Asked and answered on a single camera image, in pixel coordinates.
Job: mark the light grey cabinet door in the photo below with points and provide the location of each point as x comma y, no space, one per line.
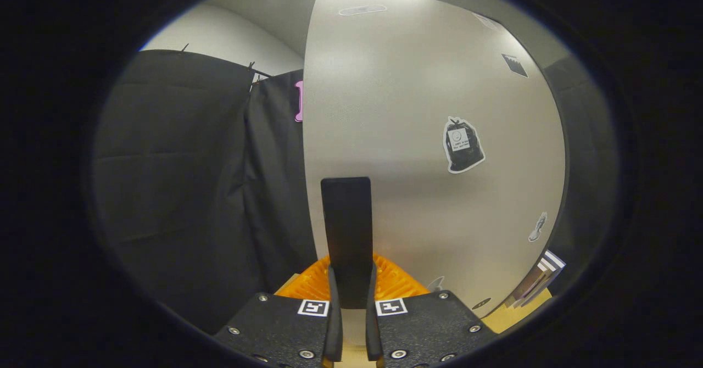
412,82

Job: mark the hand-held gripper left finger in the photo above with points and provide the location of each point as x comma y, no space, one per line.
274,324

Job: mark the black backdrop cloth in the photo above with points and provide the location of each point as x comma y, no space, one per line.
192,192

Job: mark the mauve cover book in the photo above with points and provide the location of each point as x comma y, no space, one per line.
520,294

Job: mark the beige cover book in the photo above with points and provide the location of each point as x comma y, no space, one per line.
535,286

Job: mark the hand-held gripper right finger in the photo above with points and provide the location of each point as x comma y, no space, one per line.
428,324

